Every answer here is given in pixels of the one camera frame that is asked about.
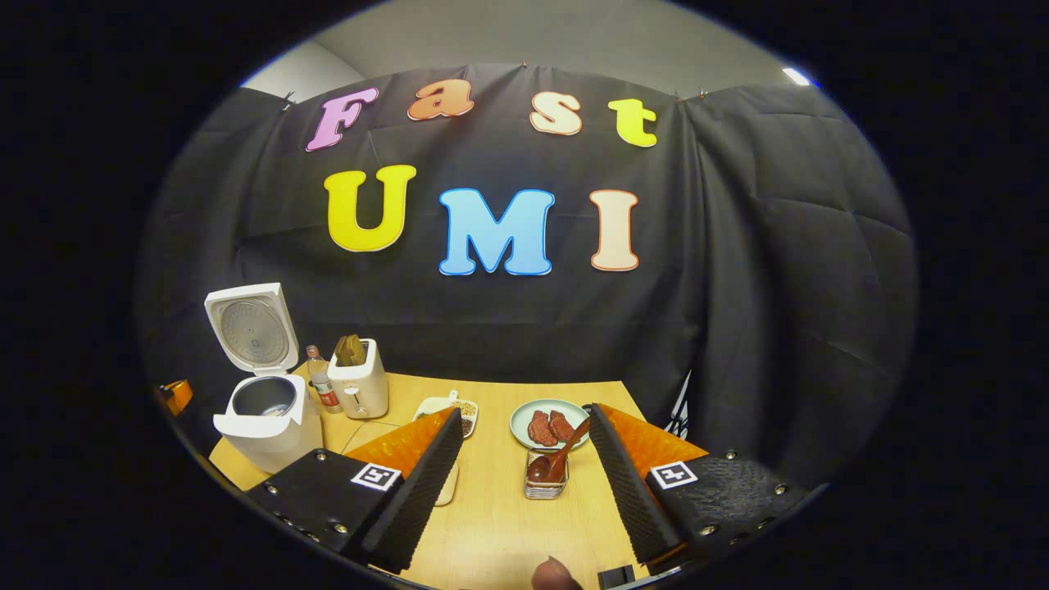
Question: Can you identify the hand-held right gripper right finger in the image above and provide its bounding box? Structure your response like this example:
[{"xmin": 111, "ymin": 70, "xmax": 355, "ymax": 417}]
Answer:
[{"xmin": 584, "ymin": 403, "xmax": 823, "ymax": 568}]

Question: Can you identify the black backdrop cloth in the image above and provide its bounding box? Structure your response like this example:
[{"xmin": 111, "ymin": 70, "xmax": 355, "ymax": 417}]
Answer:
[{"xmin": 139, "ymin": 61, "xmax": 919, "ymax": 492}]

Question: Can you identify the white toaster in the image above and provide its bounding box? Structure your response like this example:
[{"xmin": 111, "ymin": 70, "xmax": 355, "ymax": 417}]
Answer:
[{"xmin": 326, "ymin": 338, "xmax": 390, "ymax": 420}]

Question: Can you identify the white rice cooker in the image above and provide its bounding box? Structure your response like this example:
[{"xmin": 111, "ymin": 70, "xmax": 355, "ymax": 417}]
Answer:
[{"xmin": 203, "ymin": 283, "xmax": 325, "ymax": 474}]

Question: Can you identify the white divided dish of beans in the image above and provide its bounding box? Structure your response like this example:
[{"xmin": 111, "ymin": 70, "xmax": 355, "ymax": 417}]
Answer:
[{"xmin": 412, "ymin": 391, "xmax": 480, "ymax": 439}]

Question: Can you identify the metal wire chopstick holder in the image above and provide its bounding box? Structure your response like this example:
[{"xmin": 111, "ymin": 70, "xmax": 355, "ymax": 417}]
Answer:
[{"xmin": 524, "ymin": 449, "xmax": 570, "ymax": 501}]

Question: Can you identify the pale green plate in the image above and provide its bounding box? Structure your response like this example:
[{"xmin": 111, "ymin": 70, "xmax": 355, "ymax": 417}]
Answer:
[{"xmin": 510, "ymin": 399, "xmax": 591, "ymax": 452}]

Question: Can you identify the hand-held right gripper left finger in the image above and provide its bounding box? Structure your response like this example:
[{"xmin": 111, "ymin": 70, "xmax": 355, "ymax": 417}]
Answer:
[{"xmin": 244, "ymin": 407, "xmax": 465, "ymax": 574}]

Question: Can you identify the brown wooden spoon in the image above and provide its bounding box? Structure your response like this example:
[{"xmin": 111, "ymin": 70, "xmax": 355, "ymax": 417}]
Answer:
[{"xmin": 527, "ymin": 418, "xmax": 591, "ymax": 484}]

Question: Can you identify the clear plastic bottle red label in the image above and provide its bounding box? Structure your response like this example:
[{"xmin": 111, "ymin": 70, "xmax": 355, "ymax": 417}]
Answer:
[{"xmin": 306, "ymin": 345, "xmax": 343, "ymax": 415}]

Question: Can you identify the clear box of rice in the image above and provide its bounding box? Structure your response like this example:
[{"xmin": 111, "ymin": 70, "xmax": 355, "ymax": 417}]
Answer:
[{"xmin": 340, "ymin": 420, "xmax": 460, "ymax": 506}]

